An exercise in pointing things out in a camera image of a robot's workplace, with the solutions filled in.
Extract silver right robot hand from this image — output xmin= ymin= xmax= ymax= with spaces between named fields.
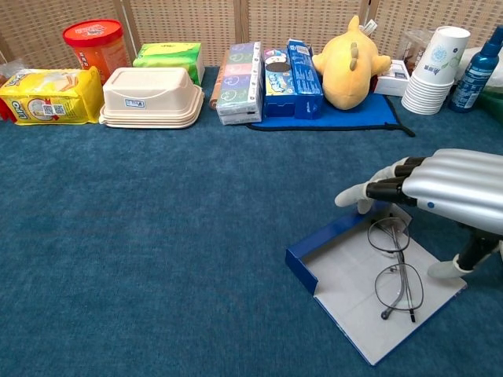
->
xmin=334 ymin=148 xmax=503 ymax=280

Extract black eyeglasses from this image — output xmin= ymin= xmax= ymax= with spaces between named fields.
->
xmin=367 ymin=217 xmax=424 ymax=324

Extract grey blue pouch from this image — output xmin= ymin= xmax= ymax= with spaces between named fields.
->
xmin=285 ymin=203 xmax=468 ymax=366

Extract blue spray bottle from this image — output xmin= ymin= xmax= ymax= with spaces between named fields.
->
xmin=449 ymin=25 xmax=503 ymax=114

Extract white paper cup stack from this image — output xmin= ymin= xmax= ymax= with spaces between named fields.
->
xmin=401 ymin=25 xmax=472 ymax=115

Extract blue fabric pouch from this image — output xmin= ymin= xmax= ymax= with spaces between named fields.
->
xmin=246 ymin=93 xmax=416 ymax=137

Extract small white box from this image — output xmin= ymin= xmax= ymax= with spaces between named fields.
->
xmin=373 ymin=58 xmax=412 ymax=97

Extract brown snacks clear package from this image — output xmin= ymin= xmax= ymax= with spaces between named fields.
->
xmin=398 ymin=29 xmax=437 ymax=75

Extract yellow plush toy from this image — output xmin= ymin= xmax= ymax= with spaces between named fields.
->
xmin=311 ymin=14 xmax=392 ymax=111

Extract tall blue carton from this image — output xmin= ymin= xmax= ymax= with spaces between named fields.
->
xmin=287 ymin=38 xmax=325 ymax=120

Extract blue sandwich cookie box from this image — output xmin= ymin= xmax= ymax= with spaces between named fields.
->
xmin=262 ymin=48 xmax=296 ymax=118

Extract pastel tissue multipack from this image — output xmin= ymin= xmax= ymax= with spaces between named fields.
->
xmin=215 ymin=41 xmax=263 ymax=126

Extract brown paper roll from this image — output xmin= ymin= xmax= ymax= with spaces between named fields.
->
xmin=207 ymin=49 xmax=231 ymax=111

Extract green tissue pack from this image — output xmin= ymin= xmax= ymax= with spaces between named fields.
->
xmin=132 ymin=42 xmax=206 ymax=86

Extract beige lunch box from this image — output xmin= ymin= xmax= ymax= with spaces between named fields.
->
xmin=98 ymin=67 xmax=205 ymax=130

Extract rattan folding screen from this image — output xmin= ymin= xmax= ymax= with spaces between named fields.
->
xmin=0 ymin=0 xmax=503 ymax=70

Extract blue carpet table cover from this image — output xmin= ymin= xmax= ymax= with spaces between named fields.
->
xmin=0 ymin=64 xmax=503 ymax=377

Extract orange canister red lid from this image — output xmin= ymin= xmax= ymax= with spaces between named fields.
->
xmin=62 ymin=19 xmax=130 ymax=86

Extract yellow biscuit package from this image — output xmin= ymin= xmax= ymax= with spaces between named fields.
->
xmin=0 ymin=65 xmax=104 ymax=126

